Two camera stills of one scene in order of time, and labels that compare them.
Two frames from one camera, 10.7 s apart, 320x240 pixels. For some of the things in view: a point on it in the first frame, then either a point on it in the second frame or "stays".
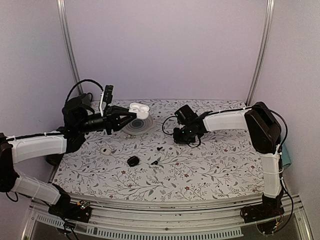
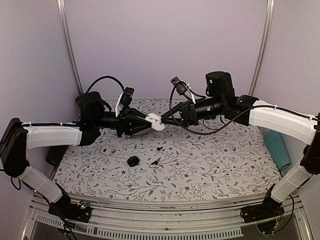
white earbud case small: [106, 151] stays
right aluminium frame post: [261, 51] stays
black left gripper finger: [129, 117] -> [133, 125]
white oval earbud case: [142, 111] -> [155, 119]
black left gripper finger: [115, 109] -> [134, 112]
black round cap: [133, 161] stays
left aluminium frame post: [62, 12] stays
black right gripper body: [185, 137] -> [192, 115]
